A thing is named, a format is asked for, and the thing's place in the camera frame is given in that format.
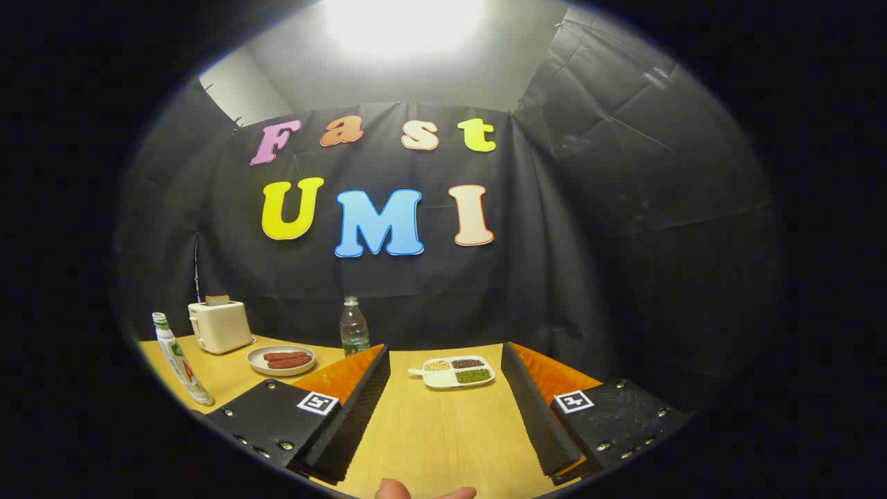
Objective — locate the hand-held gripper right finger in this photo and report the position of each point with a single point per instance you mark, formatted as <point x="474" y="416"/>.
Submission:
<point x="540" y="423"/>

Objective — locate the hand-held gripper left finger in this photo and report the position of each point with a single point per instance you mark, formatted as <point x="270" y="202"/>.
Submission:
<point x="353" y="423"/>

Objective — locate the white juice bottle green label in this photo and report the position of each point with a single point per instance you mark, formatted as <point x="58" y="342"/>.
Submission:
<point x="181" y="364"/>

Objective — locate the clear plastic water bottle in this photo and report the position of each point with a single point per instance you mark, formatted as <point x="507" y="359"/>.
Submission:
<point x="354" y="329"/>

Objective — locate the wooden table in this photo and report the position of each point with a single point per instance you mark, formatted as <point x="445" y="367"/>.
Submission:
<point x="443" y="430"/>

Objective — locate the red sausage strips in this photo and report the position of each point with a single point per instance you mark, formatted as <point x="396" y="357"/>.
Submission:
<point x="287" y="360"/>

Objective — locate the white divided dish with grains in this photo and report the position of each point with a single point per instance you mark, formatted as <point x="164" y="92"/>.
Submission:
<point x="454" y="381"/>

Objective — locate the round white plate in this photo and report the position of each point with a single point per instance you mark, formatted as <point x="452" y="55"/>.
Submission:
<point x="258" y="362"/>

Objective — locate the black backdrop cloth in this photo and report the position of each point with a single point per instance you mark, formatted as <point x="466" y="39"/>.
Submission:
<point x="589" y="277"/>

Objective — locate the cream toaster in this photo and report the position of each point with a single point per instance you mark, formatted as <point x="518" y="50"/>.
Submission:
<point x="220" y="327"/>

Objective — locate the brown toast slice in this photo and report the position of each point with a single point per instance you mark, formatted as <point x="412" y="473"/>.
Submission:
<point x="217" y="300"/>

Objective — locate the bright ceiling light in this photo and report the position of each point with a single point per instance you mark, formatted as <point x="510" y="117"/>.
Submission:
<point x="405" y="24"/>

